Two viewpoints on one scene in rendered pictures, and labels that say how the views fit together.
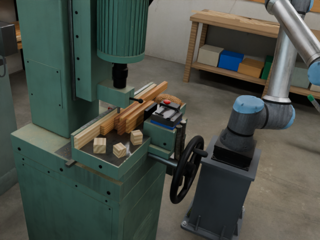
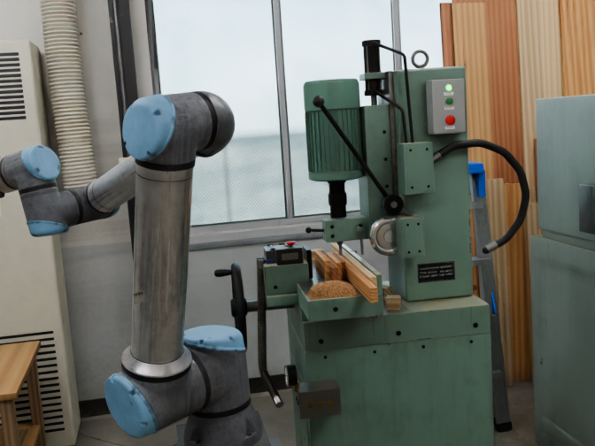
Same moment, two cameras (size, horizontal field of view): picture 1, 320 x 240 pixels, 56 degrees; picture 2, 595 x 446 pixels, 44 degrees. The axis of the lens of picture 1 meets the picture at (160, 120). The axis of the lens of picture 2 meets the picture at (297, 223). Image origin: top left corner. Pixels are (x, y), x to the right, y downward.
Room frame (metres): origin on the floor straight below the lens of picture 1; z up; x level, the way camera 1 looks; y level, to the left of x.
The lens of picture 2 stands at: (3.01, -1.15, 1.39)
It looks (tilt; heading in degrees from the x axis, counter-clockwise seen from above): 8 degrees down; 149
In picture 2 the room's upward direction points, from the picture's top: 4 degrees counter-clockwise
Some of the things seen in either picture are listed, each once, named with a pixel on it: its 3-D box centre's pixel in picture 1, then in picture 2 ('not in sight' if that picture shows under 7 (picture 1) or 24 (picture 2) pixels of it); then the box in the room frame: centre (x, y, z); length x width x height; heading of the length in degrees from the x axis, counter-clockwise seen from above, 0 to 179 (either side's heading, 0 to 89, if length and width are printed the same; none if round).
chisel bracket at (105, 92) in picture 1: (115, 95); (345, 231); (1.09, 0.19, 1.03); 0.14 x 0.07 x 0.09; 66
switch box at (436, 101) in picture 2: not in sight; (445, 106); (1.34, 0.41, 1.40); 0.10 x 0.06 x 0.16; 66
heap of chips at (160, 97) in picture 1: (168, 99); (331, 288); (1.33, -0.03, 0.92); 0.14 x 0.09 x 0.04; 66
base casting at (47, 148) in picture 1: (95, 140); (381, 310); (1.13, 0.29, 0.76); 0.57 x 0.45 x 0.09; 66
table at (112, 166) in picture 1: (146, 131); (312, 286); (1.09, 0.05, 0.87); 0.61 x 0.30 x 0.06; 156
